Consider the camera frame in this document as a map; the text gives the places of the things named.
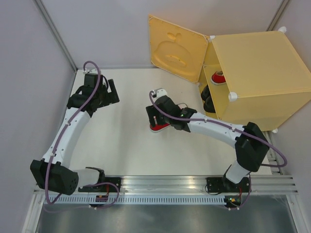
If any red canvas sneaker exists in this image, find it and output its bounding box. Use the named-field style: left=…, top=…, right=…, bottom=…
left=149, top=123, right=170, bottom=133
left=211, top=71, right=226, bottom=85

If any black patent loafer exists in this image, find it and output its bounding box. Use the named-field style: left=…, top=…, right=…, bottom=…
left=203, top=96, right=216, bottom=113
left=200, top=85, right=210, bottom=101

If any yellow cabinet door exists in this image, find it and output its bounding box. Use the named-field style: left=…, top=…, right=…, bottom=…
left=148, top=15, right=209, bottom=83

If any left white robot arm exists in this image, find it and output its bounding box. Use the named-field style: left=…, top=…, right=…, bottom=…
left=30, top=73, right=120, bottom=195

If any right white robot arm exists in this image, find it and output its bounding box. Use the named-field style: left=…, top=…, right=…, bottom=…
left=146, top=89, right=269, bottom=192

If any yellow plastic shoe cabinet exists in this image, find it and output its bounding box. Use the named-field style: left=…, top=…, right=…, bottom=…
left=199, top=31, right=311, bottom=131

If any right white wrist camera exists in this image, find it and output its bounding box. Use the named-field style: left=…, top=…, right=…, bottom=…
left=151, top=88, right=168, bottom=99

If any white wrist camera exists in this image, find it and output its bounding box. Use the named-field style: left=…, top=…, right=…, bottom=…
left=83, top=68, right=101, bottom=75
left=151, top=88, right=168, bottom=99

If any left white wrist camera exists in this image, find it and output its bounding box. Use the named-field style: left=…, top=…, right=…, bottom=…
left=83, top=68, right=101, bottom=75

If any white slotted cable duct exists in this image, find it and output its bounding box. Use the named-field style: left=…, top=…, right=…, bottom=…
left=55, top=195, right=226, bottom=205

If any aluminium mounting rail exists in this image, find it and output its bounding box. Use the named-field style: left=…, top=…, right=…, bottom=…
left=106, top=175, right=298, bottom=195

